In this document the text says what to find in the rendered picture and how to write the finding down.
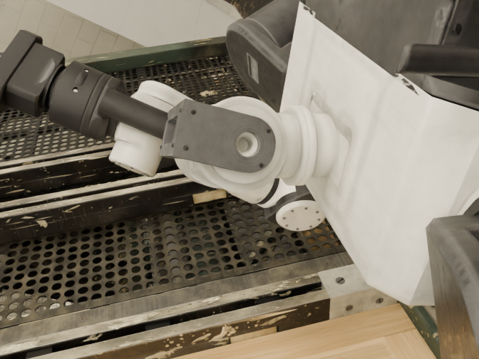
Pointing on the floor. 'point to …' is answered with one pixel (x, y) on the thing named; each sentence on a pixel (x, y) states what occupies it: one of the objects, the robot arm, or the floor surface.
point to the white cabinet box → (157, 18)
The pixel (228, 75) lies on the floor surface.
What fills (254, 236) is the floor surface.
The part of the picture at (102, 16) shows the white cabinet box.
